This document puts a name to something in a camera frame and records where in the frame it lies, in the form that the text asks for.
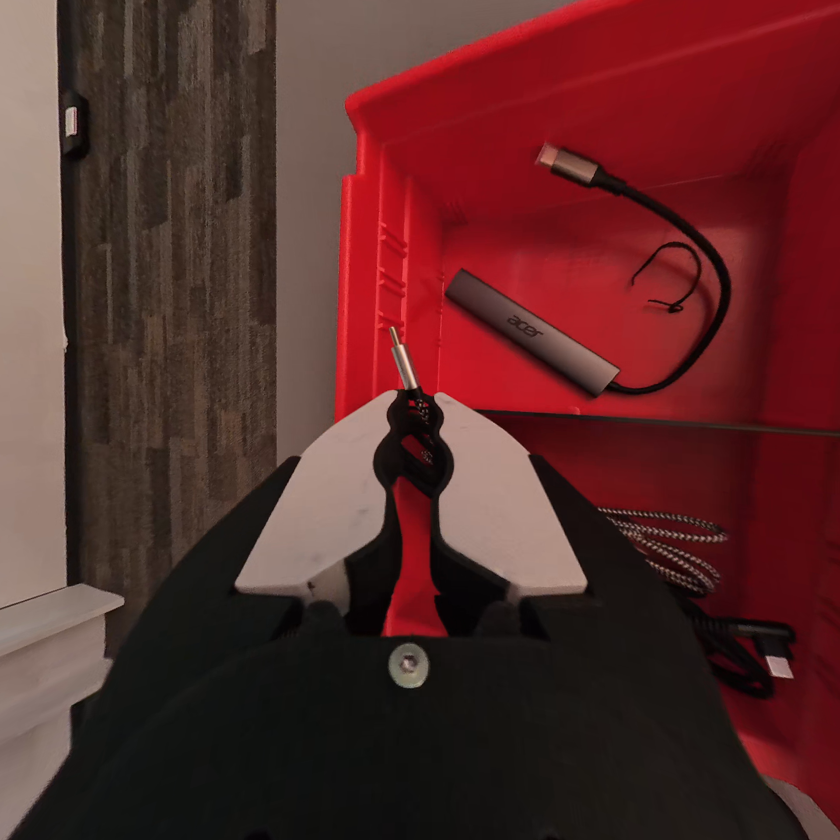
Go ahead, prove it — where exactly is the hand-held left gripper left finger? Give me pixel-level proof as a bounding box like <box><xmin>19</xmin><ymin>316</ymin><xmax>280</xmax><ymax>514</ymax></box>
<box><xmin>234</xmin><ymin>390</ymin><xmax>411</xmax><ymax>636</ymax></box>

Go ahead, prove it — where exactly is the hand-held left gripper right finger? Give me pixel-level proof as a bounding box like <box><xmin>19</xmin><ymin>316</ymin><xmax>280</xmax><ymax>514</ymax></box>
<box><xmin>427</xmin><ymin>391</ymin><xmax>589</xmax><ymax>636</ymax></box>

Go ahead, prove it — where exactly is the black white braided cable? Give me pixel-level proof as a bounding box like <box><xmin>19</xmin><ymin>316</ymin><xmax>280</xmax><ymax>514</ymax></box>
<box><xmin>387</xmin><ymin>325</ymin><xmax>731</xmax><ymax>598</ymax></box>

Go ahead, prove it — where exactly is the grey usb hub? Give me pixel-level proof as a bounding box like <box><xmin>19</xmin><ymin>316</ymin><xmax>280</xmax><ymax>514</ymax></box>
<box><xmin>444</xmin><ymin>141</ymin><xmax>733</xmax><ymax>399</ymax></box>

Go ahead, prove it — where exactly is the red plastic bin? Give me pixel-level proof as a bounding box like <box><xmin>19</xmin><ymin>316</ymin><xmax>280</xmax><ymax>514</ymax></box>
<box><xmin>335</xmin><ymin>0</ymin><xmax>840</xmax><ymax>808</ymax></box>

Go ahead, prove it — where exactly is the black cable tie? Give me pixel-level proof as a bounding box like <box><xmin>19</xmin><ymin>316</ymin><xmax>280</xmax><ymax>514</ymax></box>
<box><xmin>631</xmin><ymin>241</ymin><xmax>703</xmax><ymax>315</ymax></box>

